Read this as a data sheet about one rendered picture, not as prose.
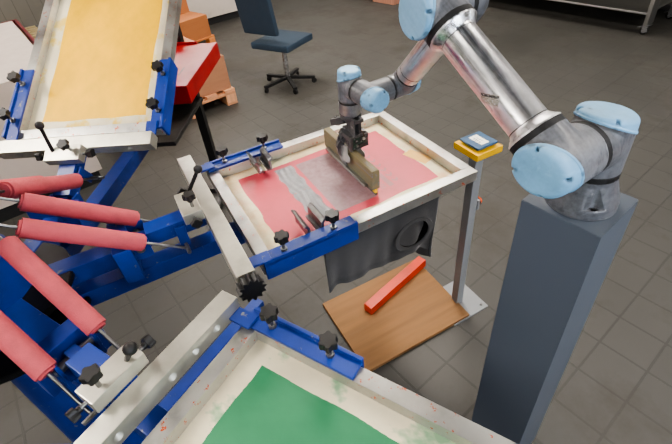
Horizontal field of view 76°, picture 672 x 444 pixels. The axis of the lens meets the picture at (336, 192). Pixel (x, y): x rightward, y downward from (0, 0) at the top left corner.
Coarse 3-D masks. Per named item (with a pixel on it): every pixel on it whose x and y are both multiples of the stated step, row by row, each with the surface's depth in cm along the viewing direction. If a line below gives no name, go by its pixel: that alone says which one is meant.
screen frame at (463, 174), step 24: (384, 120) 182; (288, 144) 171; (312, 144) 175; (432, 144) 162; (240, 168) 164; (456, 168) 150; (432, 192) 140; (240, 216) 137; (360, 216) 133; (384, 216) 134
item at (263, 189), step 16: (368, 144) 173; (384, 144) 172; (304, 160) 167; (320, 160) 166; (336, 160) 166; (256, 176) 161; (272, 176) 160; (304, 176) 159; (320, 176) 158; (336, 176) 157; (256, 192) 153; (272, 192) 152; (288, 192) 152
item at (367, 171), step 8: (328, 128) 166; (328, 136) 164; (336, 136) 160; (328, 144) 166; (336, 152) 162; (352, 152) 150; (352, 160) 151; (360, 160) 146; (352, 168) 153; (360, 168) 147; (368, 168) 142; (376, 168) 142; (360, 176) 149; (368, 176) 143; (376, 176) 142; (368, 184) 146; (376, 184) 144
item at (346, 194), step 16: (384, 160) 163; (400, 160) 162; (352, 176) 156; (400, 176) 154; (416, 176) 153; (432, 176) 152; (320, 192) 150; (336, 192) 149; (352, 192) 149; (368, 192) 148; (384, 192) 147; (400, 192) 147; (272, 208) 145; (288, 208) 145; (336, 208) 142; (352, 208) 142; (272, 224) 139; (288, 224) 138
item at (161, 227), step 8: (168, 216) 132; (176, 216) 132; (144, 224) 130; (152, 224) 130; (160, 224) 129; (168, 224) 129; (176, 224) 130; (184, 224) 131; (152, 232) 127; (160, 232) 128; (168, 232) 130; (152, 240) 128; (160, 240) 130
